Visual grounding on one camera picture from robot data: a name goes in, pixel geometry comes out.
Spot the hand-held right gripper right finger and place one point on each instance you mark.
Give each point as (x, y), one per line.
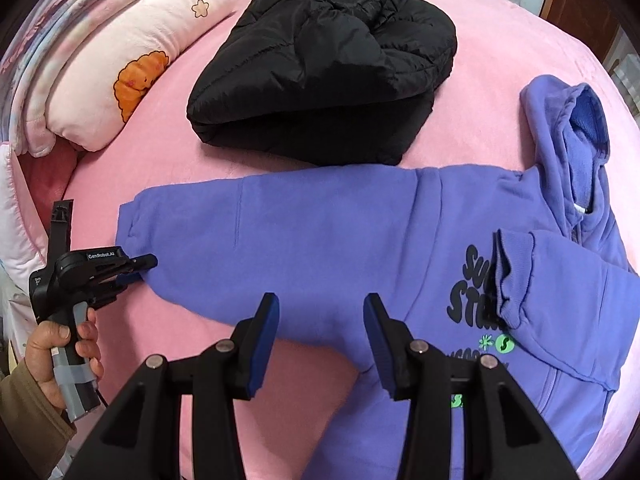
(380, 345)

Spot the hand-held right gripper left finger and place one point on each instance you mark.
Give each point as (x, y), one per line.
(262, 345)

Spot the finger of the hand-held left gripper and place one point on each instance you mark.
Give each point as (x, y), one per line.
(137, 261)
(127, 280)

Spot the purple printed hoodie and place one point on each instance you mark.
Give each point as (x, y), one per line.
(325, 240)

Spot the person's left hand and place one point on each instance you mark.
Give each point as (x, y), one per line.
(42, 350)

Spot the white quilted bedding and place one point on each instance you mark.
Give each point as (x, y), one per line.
(15, 240)

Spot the red cloth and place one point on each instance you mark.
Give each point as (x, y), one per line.
(47, 175)

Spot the pink pillow with orange print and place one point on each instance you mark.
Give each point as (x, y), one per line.
(125, 45)

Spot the folded pastel striped quilt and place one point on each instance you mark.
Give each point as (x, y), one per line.
(45, 35)

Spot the pink bed blanket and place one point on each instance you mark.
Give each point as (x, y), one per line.
(475, 85)

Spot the black puffer jacket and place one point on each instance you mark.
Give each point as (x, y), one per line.
(330, 60)

